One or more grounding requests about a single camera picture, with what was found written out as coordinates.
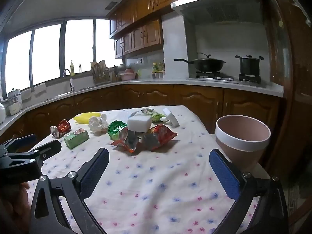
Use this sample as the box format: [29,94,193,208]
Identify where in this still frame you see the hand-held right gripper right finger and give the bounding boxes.
[209,149,289,234]

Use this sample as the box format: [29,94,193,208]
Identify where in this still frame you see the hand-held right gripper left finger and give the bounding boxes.
[29,147,110,234]

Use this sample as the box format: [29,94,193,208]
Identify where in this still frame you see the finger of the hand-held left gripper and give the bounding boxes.
[26,140,62,163]
[0,134,37,153]

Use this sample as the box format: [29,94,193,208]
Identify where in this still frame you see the red drink can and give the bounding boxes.
[50,119,72,138]

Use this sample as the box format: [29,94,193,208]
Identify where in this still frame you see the pink waste bin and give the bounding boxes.
[215,114,271,173]

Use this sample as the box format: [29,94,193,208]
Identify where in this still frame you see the white foam fruit net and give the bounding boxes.
[88,113,109,134]

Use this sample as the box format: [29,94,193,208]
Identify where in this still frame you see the white sponge block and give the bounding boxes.
[127,114,153,133]

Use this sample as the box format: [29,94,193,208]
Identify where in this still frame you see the red snack bag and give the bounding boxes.
[110,124,177,153]

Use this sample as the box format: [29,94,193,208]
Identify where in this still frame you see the person's left hand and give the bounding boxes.
[0,182,31,228]

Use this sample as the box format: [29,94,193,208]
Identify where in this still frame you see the green paper box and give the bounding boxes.
[63,128,90,150]

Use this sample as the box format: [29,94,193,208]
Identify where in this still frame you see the white kitchen appliance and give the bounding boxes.
[7,88,23,116]

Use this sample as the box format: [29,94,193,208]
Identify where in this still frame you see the yellow sponge cloth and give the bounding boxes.
[74,112,101,125]

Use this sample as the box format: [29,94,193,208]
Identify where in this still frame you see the green snack bag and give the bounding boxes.
[108,121,129,142]

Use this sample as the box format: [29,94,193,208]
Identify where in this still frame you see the white floral tablecloth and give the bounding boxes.
[28,105,260,234]

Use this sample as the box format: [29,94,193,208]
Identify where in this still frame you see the chrome sink faucet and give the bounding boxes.
[63,69,75,92]

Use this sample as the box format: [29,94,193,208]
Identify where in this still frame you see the green pouch with white cap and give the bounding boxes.
[141,107,168,123]

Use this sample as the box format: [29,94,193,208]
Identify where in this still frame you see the dish rack with boards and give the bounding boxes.
[91,60,111,85]

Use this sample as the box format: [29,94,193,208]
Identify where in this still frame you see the kitchen window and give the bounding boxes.
[0,18,122,95]

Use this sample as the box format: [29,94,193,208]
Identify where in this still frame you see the wooden base cabinets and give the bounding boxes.
[0,84,281,147]

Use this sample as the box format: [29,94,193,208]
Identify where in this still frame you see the gas stove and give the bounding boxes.
[186,71,263,83]

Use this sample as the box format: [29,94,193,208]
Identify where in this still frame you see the pink plastic basin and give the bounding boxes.
[119,72,136,81]

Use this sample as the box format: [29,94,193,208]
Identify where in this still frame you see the white kitchen countertop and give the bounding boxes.
[0,77,284,129]

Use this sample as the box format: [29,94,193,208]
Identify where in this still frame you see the black wok with lid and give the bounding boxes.
[174,53,227,72]

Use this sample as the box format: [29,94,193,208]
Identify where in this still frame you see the black cooking pot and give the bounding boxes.
[235,55,264,75]

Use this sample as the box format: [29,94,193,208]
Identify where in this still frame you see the cooking oil bottles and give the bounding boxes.
[152,62,166,74]

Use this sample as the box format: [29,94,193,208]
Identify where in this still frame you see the steel range hood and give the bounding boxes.
[171,0,264,25]

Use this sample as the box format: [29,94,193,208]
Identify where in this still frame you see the wooden door frame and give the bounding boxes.
[262,0,312,176]

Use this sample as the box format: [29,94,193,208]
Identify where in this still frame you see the wooden wall cabinets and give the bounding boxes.
[108,0,264,59]

